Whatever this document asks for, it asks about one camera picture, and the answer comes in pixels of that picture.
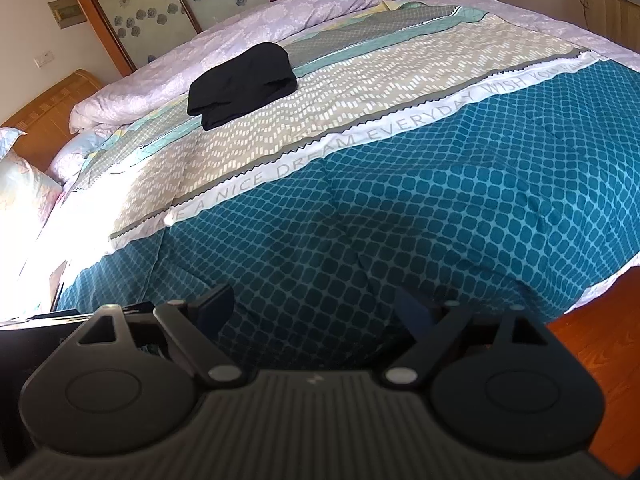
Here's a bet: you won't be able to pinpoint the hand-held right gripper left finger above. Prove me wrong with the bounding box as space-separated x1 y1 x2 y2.
75 282 251 389

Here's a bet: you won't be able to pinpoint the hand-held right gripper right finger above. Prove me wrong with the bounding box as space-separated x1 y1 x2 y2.
382 287 551 389

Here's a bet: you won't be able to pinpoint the black pants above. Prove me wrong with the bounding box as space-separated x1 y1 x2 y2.
187 42 299 132

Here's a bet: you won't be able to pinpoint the teal and beige patterned quilt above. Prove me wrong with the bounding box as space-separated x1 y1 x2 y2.
50 0 640 361

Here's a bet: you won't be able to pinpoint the pale floral pillow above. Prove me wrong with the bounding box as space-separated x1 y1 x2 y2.
0 127 64 321

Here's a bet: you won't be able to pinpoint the wooden woven headboard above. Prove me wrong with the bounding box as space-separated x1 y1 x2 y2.
0 70 102 173

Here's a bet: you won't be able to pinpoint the wooden frosted glass wardrobe door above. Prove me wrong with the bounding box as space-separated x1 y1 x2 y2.
60 0 366 80

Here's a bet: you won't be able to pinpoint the lavender floral duvet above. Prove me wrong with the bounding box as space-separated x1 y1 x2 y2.
47 0 476 187

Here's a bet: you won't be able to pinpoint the wooden bedside cabinet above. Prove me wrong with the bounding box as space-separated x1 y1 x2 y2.
582 0 640 63

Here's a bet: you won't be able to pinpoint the green wall control panel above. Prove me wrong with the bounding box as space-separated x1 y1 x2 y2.
47 0 87 29

